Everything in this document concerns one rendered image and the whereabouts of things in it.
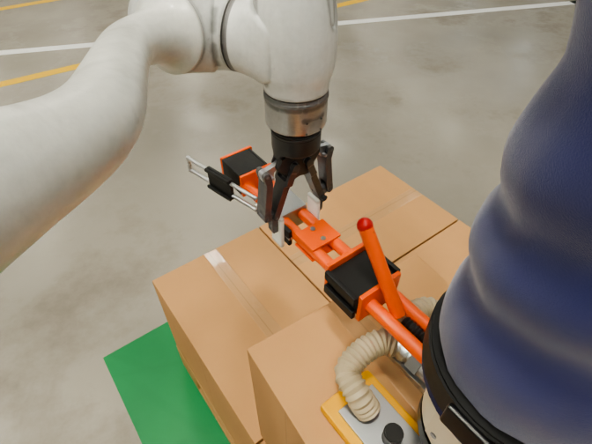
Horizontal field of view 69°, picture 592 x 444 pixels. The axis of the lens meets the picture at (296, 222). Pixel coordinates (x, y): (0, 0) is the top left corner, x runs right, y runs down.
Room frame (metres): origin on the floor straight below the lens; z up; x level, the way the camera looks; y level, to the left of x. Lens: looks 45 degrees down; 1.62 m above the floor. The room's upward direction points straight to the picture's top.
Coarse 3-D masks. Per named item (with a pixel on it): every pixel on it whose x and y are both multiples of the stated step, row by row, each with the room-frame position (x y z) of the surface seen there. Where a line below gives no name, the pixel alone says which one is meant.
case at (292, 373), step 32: (416, 256) 0.58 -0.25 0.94; (416, 288) 0.50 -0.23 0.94; (320, 320) 0.43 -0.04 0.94; (352, 320) 0.43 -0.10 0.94; (256, 352) 0.36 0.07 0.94; (288, 352) 0.36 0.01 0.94; (320, 352) 0.36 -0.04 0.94; (256, 384) 0.35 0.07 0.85; (288, 384) 0.31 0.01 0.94; (320, 384) 0.31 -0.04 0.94; (384, 384) 0.31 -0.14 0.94; (288, 416) 0.26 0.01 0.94; (320, 416) 0.26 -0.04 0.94; (416, 416) 0.26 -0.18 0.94
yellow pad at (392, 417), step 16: (368, 384) 0.30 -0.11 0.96; (336, 400) 0.27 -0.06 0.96; (384, 400) 0.27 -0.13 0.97; (336, 416) 0.25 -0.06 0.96; (352, 416) 0.25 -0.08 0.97; (384, 416) 0.25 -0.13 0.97; (400, 416) 0.25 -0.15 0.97; (352, 432) 0.23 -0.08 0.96; (368, 432) 0.22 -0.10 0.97; (384, 432) 0.22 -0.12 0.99; (400, 432) 0.22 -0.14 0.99; (416, 432) 0.23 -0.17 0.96
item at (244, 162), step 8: (232, 152) 0.73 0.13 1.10; (240, 152) 0.73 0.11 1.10; (248, 152) 0.73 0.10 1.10; (224, 160) 0.70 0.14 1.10; (232, 160) 0.70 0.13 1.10; (240, 160) 0.70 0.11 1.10; (248, 160) 0.70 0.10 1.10; (256, 160) 0.70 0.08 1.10; (224, 168) 0.70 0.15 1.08; (232, 168) 0.68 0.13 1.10; (240, 168) 0.67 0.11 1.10; (248, 168) 0.67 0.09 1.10; (232, 176) 0.68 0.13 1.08; (240, 176) 0.65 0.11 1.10; (248, 176) 0.66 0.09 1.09; (256, 176) 0.67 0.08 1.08; (240, 184) 0.65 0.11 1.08; (256, 184) 0.67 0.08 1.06; (240, 192) 0.65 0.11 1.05
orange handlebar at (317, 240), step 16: (256, 192) 0.62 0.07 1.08; (304, 208) 0.58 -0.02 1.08; (288, 224) 0.53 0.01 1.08; (320, 224) 0.53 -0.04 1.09; (304, 240) 0.49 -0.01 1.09; (320, 240) 0.49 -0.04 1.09; (336, 240) 0.49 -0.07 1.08; (320, 256) 0.46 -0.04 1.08; (368, 304) 0.37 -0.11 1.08; (384, 320) 0.34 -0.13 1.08; (416, 320) 0.34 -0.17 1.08; (400, 336) 0.31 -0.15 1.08; (416, 352) 0.29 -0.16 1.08
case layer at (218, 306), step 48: (336, 192) 1.24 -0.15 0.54; (384, 192) 1.24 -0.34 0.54; (240, 240) 0.99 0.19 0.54; (384, 240) 0.99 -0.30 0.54; (432, 240) 0.99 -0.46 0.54; (192, 288) 0.79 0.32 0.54; (240, 288) 0.79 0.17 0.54; (288, 288) 0.79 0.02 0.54; (192, 336) 0.63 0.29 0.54; (240, 336) 0.63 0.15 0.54; (240, 384) 0.49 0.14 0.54; (240, 432) 0.41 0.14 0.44
